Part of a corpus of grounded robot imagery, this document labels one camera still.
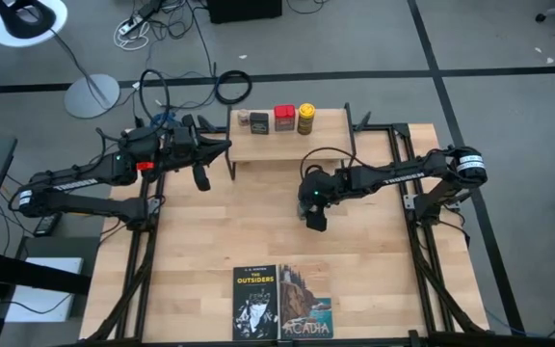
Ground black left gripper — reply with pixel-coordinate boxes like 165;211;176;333
161;114;233;193

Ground black spice tin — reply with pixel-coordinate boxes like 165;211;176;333
249;111;270;135

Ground red-lidded spice tin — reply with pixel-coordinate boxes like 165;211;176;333
273;104;297;132

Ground yellow-lidded spice jar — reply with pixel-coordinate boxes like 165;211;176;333
297;102;316;136

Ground wooden shelf riser, black legs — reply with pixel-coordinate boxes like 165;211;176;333
224;101;357;182

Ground Acadia lighthouse book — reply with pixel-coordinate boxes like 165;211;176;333
278;263;334;340

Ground black The Outsiders book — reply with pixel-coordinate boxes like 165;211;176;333
231;264;279;341

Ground white floor lamp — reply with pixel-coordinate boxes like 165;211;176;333
0;0;121;120

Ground white power strip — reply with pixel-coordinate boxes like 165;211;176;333
118;13;145;36
113;21;151;52

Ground black box on floor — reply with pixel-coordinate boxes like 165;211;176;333
207;0;283;24

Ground black power adapter brick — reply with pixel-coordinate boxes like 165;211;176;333
33;211;63;237

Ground white panel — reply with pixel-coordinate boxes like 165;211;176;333
5;256;85;323

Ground blue cable bundle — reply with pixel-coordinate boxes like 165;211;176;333
150;112;178;128

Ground coiled black cable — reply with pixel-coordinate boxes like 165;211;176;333
214;69;253;106

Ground black aluminium table frame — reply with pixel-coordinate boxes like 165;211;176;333
82;111;493;347

